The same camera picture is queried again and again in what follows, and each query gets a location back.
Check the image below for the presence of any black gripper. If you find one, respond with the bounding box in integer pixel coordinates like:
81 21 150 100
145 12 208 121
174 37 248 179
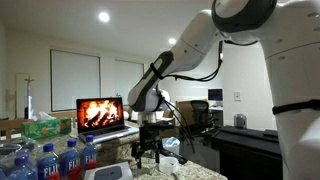
131 122 165 169

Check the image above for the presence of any black remote control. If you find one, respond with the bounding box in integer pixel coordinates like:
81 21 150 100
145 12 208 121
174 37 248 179
166 151 189 166

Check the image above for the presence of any white cardboard product box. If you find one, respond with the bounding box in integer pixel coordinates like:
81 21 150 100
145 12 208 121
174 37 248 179
83 161 134 180

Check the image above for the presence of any brown cardboard box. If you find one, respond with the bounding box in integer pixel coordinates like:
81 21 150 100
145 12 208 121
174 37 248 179
163 99 195 138

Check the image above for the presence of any green tissue box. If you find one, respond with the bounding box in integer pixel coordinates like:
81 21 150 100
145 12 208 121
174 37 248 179
21 111 73 140

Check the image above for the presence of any white bin with blue bag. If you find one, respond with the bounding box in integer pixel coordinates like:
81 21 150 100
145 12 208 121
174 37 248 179
162 136 181 156

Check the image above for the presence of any Fiji water bottle blue cap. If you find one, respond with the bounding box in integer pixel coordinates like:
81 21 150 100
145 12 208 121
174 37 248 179
8 154 38 180
35 143 62 180
59 138 83 180
80 134 99 172

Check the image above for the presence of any laptop showing fireplace video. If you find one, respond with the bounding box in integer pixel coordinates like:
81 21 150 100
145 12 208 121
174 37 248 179
75 96 141 145

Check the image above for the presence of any black office chair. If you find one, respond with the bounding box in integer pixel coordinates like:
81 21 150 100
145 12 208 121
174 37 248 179
190 99 216 136

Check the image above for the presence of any small white window blind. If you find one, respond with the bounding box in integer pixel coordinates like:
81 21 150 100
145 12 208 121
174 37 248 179
114 59 145 106

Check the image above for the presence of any computer monitor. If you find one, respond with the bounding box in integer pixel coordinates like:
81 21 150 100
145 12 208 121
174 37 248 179
207 88 224 102

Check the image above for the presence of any wooden dining chair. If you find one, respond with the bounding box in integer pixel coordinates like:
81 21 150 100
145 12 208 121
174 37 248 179
0 118 35 141
49 110 78 129

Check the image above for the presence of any grey jar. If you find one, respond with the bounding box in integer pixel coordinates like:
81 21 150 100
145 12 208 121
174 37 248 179
233 113 248 130

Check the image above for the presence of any black low cabinet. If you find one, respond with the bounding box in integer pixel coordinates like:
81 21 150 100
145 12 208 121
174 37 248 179
211 124 284 180

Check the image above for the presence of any large white window blind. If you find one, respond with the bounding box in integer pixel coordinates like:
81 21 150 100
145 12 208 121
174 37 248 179
50 49 102 112

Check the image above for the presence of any Fiji water bottles pack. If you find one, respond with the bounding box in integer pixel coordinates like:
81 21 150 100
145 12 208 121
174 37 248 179
0 135 38 180

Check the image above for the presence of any large round ceiling light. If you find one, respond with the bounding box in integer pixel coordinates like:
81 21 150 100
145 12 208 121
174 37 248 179
97 11 111 24

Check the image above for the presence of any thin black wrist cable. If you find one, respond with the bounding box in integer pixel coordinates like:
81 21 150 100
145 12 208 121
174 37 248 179
151 39 225 154

